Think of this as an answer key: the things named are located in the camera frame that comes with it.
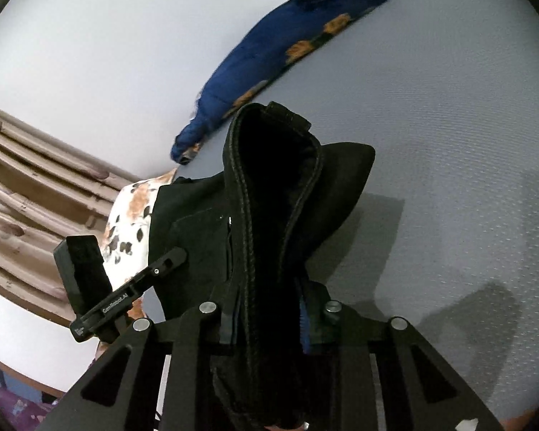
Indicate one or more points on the purple patterned cloth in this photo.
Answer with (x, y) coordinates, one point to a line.
(13, 408)

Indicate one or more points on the blue floral blanket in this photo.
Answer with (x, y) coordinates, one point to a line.
(260, 54)

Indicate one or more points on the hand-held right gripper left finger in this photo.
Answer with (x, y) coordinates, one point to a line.
(206, 323)

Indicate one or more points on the grey mesh mattress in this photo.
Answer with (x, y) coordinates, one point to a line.
(431, 143)

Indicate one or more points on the white floral pillow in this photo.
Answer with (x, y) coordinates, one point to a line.
(130, 215)

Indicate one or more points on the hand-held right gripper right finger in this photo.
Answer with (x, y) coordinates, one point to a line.
(304, 323)

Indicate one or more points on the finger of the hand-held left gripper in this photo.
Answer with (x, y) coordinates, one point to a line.
(161, 267)

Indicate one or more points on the black pants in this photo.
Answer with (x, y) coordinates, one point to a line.
(269, 188)

